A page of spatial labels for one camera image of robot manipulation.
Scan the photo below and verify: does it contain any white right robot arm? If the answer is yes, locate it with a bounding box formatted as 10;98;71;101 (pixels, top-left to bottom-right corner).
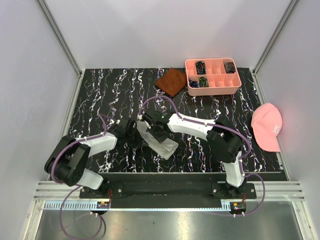
137;111;246;199

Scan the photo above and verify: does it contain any aluminium frame rail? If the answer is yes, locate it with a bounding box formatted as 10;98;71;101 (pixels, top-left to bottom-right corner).
33;181;305;202

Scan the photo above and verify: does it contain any blue patterned item in tray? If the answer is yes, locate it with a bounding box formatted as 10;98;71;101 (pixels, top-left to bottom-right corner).
189;79;199;88

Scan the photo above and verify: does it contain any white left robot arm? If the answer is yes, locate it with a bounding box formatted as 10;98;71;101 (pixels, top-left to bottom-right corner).
44;118;148;198

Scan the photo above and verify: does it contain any pink baseball cap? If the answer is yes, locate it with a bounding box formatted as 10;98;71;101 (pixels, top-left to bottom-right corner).
251;103;283;152

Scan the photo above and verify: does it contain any colourful item in tray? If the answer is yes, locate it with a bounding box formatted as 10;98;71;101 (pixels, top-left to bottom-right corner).
198;76;209;88

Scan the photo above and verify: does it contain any grey cloth napkin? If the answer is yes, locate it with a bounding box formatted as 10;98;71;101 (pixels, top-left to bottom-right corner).
137;121;179;160

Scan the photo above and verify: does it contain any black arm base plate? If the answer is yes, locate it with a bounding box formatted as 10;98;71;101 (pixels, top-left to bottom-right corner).
79;181;257;200

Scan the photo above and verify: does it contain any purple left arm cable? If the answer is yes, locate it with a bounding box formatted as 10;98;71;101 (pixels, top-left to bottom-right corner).
50;113;121;238

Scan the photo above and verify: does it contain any dark patterned item in tray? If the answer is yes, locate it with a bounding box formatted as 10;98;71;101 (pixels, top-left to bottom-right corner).
223;61;236;74

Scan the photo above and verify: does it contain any pink compartment organizer tray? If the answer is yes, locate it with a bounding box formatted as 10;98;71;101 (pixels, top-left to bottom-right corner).
185;58;242;97

